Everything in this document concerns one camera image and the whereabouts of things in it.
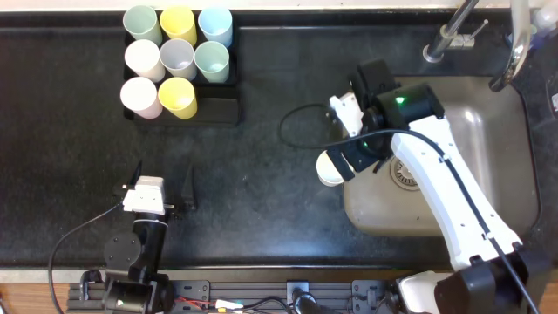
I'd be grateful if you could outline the grey cup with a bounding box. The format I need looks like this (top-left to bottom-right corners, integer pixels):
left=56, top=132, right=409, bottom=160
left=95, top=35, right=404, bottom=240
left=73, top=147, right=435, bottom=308
left=159, top=38, right=198, bottom=82

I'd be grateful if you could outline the blue soap bottle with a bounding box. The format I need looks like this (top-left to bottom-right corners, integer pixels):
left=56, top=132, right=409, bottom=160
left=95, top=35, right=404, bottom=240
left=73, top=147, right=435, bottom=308
left=505, top=2, right=558, bottom=49

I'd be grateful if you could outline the white cup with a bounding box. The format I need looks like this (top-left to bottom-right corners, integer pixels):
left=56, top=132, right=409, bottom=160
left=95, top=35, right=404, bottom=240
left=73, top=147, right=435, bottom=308
left=316, top=150, right=350, bottom=188
left=124, top=38, right=167, bottom=83

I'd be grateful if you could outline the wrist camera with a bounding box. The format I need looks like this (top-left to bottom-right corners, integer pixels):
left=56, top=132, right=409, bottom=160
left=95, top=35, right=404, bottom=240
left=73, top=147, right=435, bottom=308
left=121, top=175, right=167, bottom=215
left=328, top=91, right=365, bottom=137

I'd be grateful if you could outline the black tray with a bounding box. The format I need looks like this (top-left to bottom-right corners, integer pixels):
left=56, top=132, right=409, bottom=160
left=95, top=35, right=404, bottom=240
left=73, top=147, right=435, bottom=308
left=123, top=8, right=241, bottom=127

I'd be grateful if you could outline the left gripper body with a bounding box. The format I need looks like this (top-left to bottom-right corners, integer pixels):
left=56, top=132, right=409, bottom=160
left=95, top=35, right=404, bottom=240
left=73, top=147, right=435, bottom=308
left=164, top=201, right=184, bottom=219

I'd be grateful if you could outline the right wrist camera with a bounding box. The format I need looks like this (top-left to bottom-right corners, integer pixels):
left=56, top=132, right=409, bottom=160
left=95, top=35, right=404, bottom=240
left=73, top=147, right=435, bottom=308
left=328, top=91, right=365, bottom=137

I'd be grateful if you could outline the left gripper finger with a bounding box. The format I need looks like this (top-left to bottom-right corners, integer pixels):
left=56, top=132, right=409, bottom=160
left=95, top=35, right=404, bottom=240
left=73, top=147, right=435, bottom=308
left=129, top=160, right=144, bottom=187
left=180, top=163, right=198, bottom=213

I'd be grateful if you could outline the green cup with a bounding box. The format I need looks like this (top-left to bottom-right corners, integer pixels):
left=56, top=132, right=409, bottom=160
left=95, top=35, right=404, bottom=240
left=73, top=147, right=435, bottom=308
left=122, top=3, right=163, bottom=46
left=193, top=40, right=231, bottom=84

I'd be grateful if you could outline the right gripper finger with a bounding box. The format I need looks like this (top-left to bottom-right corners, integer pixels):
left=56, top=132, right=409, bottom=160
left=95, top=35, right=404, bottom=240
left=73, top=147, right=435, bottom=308
left=326, top=147, right=355, bottom=182

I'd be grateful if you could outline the steel tap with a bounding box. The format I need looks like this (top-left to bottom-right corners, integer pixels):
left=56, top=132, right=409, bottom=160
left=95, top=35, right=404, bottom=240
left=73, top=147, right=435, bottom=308
left=421, top=0, right=535, bottom=93

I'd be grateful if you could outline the steel sink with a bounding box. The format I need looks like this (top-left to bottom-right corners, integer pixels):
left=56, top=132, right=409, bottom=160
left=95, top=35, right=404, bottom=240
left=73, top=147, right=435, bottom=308
left=341, top=76, right=541, bottom=239

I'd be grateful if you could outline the pink cup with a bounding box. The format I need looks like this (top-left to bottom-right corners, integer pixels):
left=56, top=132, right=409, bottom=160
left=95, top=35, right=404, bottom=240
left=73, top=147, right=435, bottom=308
left=119, top=76, right=164, bottom=119

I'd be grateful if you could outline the black cable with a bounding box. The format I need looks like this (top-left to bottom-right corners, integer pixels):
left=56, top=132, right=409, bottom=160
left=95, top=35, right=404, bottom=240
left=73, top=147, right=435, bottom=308
left=47, top=202, right=123, bottom=314
left=278, top=103, right=541, bottom=314

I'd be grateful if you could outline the yellow cup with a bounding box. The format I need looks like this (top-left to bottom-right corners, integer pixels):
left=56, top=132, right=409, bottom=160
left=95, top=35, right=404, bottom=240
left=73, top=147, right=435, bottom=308
left=157, top=76, right=198, bottom=120
left=159, top=4, right=198, bottom=47

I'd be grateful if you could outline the mounting rail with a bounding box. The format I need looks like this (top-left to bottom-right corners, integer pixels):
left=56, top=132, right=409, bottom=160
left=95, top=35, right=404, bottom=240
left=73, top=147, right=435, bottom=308
left=67, top=270, right=402, bottom=314

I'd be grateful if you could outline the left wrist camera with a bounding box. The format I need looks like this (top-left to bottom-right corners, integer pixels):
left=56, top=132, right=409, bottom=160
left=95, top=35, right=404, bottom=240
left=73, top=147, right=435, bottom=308
left=121, top=175, right=167, bottom=215

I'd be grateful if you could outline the blue cup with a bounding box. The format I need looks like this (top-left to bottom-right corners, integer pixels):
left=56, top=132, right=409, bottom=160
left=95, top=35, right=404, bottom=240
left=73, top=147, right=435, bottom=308
left=197, top=5, right=234, bottom=48

